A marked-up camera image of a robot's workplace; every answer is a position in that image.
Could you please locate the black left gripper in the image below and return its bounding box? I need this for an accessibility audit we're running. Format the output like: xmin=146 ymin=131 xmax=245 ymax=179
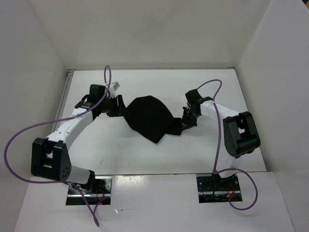
xmin=99 ymin=95 xmax=130 ymax=117

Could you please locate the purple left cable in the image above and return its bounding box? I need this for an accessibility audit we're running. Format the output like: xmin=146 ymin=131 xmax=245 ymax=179
xmin=4 ymin=65 xmax=112 ymax=228

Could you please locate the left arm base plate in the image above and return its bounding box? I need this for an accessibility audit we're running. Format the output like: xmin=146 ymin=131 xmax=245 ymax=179
xmin=66 ymin=176 xmax=112 ymax=206

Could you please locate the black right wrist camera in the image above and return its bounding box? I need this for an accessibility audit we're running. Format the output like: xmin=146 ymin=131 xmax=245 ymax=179
xmin=185 ymin=89 xmax=203 ymax=106

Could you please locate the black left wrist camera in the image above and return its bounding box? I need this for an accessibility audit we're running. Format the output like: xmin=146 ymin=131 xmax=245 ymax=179
xmin=87 ymin=84 xmax=106 ymax=104

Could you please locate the black skirt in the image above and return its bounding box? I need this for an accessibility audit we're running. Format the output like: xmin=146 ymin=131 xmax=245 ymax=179
xmin=124 ymin=96 xmax=183 ymax=144

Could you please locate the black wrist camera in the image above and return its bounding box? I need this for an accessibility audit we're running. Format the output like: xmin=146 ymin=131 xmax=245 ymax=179
xmin=185 ymin=89 xmax=203 ymax=106
xmin=87 ymin=84 xmax=106 ymax=104

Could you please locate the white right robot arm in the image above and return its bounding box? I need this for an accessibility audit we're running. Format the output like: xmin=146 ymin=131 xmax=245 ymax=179
xmin=183 ymin=97 xmax=261 ymax=190

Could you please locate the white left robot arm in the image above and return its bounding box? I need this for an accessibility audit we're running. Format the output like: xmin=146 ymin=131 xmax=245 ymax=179
xmin=31 ymin=95 xmax=125 ymax=193

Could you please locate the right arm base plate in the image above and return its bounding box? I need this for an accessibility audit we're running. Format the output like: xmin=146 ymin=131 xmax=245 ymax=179
xmin=196 ymin=174 xmax=242 ymax=203

